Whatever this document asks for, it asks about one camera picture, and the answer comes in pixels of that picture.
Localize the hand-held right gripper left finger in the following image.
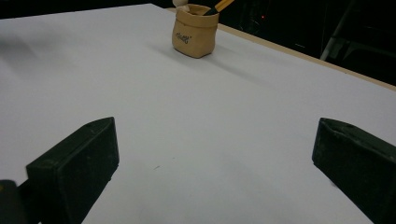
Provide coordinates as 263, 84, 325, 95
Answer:
25, 116, 120, 224

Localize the black handled makeup brush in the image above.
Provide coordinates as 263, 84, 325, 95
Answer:
203, 0, 235, 17

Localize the tan bag-shaped brush holder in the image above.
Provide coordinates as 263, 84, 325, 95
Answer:
171, 0, 220, 60

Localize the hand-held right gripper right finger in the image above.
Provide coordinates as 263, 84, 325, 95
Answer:
311, 117, 396, 224

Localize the white table cover sheet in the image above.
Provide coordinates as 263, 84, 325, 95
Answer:
0, 3, 396, 224

